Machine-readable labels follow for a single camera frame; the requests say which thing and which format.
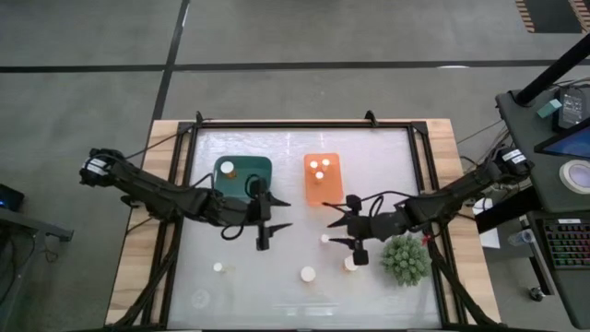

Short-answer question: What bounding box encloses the backlit black keyboard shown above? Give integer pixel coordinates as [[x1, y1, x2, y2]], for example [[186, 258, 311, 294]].
[[543, 219, 590, 271]]

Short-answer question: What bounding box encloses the monitor with blue screen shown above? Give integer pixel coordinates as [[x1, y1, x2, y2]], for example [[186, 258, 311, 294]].
[[533, 120, 590, 160]]

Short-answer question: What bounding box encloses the black mat striped edge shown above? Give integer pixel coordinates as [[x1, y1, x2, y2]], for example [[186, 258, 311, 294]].
[[514, 0, 583, 34]]

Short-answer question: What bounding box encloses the white tape roll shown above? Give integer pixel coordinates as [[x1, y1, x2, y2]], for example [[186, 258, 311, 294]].
[[559, 159, 590, 195]]

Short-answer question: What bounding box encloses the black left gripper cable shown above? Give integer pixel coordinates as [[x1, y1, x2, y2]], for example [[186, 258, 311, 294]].
[[191, 172, 264, 242]]

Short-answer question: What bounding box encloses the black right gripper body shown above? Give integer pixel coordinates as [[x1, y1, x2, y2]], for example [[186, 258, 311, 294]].
[[346, 196, 409, 267]]

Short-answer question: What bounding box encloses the clear plastic bottle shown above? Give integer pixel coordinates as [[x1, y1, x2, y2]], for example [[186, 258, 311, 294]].
[[508, 229, 536, 246]]

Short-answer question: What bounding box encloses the black desk leg beam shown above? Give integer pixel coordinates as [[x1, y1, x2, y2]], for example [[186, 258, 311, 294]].
[[474, 186, 543, 234]]

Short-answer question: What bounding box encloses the teal plastic bin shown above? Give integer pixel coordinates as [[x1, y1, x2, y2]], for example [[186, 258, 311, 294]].
[[212, 155, 273, 204]]

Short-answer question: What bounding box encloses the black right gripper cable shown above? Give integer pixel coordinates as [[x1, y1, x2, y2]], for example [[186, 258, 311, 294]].
[[321, 189, 416, 220]]

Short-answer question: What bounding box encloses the black device blue light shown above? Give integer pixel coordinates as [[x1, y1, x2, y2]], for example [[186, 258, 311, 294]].
[[0, 183, 25, 213]]

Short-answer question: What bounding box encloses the dark grey side desk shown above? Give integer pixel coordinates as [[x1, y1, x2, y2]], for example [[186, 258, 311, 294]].
[[495, 88, 590, 331]]

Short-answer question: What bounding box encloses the green artificial plant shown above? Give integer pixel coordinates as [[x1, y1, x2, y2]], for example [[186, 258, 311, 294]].
[[380, 233, 433, 287]]

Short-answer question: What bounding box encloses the thin black cable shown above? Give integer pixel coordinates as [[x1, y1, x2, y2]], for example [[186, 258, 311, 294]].
[[123, 133, 182, 160]]

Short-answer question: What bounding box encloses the black metal table frame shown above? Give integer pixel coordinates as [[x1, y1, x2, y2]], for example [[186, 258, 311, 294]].
[[104, 110, 503, 332]]

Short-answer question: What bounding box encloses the small teal box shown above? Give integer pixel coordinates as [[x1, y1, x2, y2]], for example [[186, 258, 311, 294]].
[[537, 99, 563, 119]]

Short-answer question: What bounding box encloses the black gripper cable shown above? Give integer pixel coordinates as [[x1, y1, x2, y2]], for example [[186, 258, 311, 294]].
[[191, 172, 264, 242], [321, 189, 416, 220]]

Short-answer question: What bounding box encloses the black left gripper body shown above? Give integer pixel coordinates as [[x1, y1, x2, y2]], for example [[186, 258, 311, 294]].
[[237, 177, 273, 253]]

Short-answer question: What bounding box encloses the orange plastic bin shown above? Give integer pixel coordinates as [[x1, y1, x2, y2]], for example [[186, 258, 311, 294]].
[[302, 152, 345, 207]]

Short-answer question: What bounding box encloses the black monitor pole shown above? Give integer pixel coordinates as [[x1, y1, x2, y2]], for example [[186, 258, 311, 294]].
[[513, 30, 590, 107]]

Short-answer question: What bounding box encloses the black desktop device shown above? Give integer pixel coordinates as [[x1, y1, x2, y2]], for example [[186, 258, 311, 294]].
[[552, 87, 589, 130]]

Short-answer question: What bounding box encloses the white paper sheet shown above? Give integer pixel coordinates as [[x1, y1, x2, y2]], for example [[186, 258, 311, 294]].
[[472, 197, 502, 250]]

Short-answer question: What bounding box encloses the grey metal stand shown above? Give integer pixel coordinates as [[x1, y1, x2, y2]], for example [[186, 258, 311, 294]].
[[0, 207, 75, 332]]

